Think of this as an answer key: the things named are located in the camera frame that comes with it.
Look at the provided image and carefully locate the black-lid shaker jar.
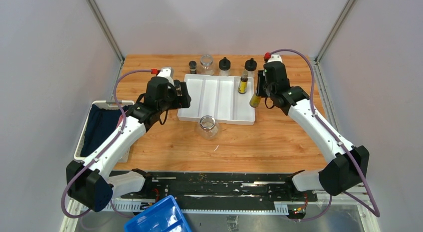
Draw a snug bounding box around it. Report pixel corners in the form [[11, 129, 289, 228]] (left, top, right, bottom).
[[218, 57, 231, 76], [244, 58, 257, 78]]

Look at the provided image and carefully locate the small spice bottle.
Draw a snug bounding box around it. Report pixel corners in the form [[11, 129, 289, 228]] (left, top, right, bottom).
[[175, 85, 183, 97], [189, 60, 197, 74]]

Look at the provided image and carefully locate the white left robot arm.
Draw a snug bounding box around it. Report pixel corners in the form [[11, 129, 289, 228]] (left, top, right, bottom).
[[62, 76, 191, 212]]

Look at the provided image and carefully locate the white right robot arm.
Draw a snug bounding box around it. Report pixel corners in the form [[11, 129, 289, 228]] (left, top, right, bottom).
[[257, 61, 370, 201]]

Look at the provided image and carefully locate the white divided tray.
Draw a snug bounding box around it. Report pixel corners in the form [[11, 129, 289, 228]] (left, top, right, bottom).
[[177, 74, 255, 125]]

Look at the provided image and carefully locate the clear glass jar near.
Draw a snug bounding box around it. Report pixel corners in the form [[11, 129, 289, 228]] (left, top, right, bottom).
[[197, 115, 219, 140]]

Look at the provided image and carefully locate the clear glass jar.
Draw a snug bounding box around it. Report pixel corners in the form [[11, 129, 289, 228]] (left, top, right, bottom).
[[197, 115, 219, 140], [200, 54, 214, 75]]

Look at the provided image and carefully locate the clear glass jar far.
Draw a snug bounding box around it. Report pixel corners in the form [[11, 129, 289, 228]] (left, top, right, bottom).
[[200, 54, 214, 75]]

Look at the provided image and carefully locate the white laundry basket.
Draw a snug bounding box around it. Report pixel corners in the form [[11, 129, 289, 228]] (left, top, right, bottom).
[[74, 100, 122, 161]]

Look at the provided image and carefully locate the dark blue cloth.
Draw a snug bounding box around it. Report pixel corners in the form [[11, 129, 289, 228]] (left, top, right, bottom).
[[80, 105, 122, 157]]

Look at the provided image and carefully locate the blue plastic bin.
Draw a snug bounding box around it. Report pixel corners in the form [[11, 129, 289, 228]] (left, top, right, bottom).
[[124, 195, 192, 232]]

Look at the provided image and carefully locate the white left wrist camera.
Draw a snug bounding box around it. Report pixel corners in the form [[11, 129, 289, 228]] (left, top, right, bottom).
[[157, 67, 174, 81]]

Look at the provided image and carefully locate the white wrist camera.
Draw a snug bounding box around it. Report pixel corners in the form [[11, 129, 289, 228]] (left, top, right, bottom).
[[267, 53, 283, 63], [157, 67, 174, 81]]

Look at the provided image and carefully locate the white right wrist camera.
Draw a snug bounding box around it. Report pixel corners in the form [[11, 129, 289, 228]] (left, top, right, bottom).
[[267, 53, 283, 63]]

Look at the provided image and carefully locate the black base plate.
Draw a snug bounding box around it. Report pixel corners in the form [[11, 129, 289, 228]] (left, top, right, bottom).
[[120, 172, 318, 212]]

